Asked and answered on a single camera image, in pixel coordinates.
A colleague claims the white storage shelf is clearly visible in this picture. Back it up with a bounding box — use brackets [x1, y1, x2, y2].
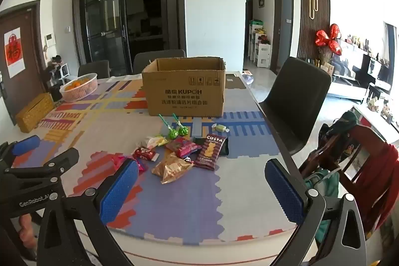
[248, 19, 272, 68]

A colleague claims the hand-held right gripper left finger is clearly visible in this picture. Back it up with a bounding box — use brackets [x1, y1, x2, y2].
[36, 158, 140, 266]

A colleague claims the dark slatted wall panel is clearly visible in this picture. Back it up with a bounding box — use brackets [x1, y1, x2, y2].
[296, 0, 330, 64]

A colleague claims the red pink snack packet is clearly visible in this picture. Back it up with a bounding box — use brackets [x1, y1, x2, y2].
[165, 138, 202, 158]

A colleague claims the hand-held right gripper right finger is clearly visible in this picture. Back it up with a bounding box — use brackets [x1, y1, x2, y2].
[264, 158, 368, 266]

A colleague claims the green wrapped lollipop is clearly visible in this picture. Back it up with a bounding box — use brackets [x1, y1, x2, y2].
[172, 113, 189, 137]
[158, 114, 178, 140]

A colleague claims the brown cardboard box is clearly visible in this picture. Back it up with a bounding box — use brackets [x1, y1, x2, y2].
[142, 57, 226, 117]

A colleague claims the red cloth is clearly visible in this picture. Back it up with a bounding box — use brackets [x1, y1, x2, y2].
[358, 143, 399, 232]

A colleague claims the dark dining chair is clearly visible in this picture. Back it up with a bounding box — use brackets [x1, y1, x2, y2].
[259, 57, 332, 156]
[78, 60, 111, 79]
[132, 49, 187, 75]

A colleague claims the pile of oranges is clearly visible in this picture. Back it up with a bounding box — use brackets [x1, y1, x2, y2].
[64, 79, 94, 91]

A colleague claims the red and white door poster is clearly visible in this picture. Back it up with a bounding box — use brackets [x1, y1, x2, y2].
[4, 27, 25, 79]

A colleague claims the brown biscuit packet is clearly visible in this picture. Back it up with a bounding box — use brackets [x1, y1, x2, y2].
[194, 134, 228, 171]

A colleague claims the dark bag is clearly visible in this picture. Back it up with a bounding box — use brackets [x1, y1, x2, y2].
[318, 112, 359, 161]

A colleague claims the small red snack packet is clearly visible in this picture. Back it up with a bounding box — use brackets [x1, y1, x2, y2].
[132, 146, 160, 161]

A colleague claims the golden snack bag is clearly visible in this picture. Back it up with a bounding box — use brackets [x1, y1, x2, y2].
[152, 152, 194, 185]

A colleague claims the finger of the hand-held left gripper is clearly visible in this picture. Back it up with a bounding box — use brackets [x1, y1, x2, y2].
[3, 148, 80, 188]
[0, 135, 41, 168]

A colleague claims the white plastic basket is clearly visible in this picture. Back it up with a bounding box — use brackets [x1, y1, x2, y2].
[59, 73, 99, 103]

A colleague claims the yellow woven tissue box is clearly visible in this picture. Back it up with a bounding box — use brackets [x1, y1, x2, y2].
[15, 92, 55, 133]

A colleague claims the black framed glass sliding door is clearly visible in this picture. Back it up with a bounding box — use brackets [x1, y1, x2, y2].
[73, 0, 185, 77]

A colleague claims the yellow green snack packet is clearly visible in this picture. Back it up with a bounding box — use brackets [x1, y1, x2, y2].
[146, 135, 169, 148]

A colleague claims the brown entrance door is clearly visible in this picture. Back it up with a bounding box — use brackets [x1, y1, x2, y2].
[0, 0, 47, 126]

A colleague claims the dark green packet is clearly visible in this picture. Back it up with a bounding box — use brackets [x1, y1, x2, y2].
[193, 137, 230, 157]

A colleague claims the wooden chair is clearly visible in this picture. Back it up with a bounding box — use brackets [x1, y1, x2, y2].
[299, 124, 399, 235]

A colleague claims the person's left hand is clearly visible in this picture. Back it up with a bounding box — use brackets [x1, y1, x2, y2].
[18, 214, 39, 249]

